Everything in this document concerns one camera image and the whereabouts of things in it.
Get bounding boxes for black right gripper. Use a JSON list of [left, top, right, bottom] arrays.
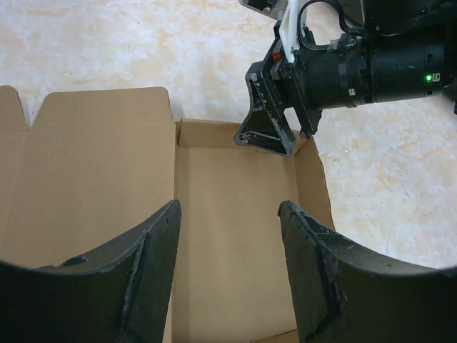
[[234, 24, 450, 156]]

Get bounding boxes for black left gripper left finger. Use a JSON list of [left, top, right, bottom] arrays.
[[1, 200, 181, 342]]

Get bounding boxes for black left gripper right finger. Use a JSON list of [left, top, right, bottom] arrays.
[[278, 201, 456, 342]]

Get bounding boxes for brown cardboard box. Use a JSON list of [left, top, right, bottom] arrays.
[[1, 86, 333, 342]]

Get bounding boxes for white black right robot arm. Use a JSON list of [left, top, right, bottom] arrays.
[[234, 1, 456, 156]]

